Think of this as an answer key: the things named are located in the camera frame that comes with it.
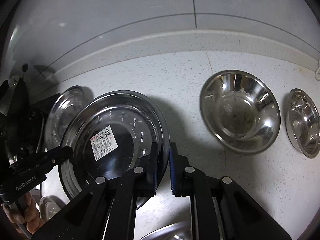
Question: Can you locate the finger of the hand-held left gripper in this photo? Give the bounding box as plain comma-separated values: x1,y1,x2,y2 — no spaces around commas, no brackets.
37,146,74,173

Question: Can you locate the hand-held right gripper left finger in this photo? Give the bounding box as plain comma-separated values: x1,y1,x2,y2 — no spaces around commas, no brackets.
30,142,159,240

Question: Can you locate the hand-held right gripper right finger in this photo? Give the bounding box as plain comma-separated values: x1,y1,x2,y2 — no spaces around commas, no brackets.
169,142,293,240

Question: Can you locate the labelled stainless steel plate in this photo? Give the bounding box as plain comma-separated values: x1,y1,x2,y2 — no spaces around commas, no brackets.
57,90,171,205

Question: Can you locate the large stainless steel bowl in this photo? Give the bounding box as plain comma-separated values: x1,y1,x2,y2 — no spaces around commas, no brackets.
199,69,281,155

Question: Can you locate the small stainless steel bowl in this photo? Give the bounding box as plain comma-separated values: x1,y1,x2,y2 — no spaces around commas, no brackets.
286,88,320,159

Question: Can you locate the person's left hand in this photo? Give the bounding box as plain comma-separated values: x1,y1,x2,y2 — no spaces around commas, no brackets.
1,192,42,235

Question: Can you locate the small steel dish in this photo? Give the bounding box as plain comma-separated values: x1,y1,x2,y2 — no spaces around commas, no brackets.
39,196,63,227

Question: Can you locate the stainless steel sink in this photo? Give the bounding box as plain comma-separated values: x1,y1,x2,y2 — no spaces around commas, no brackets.
139,221,193,240

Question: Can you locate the black wok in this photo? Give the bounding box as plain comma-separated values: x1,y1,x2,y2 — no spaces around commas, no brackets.
7,64,31,122

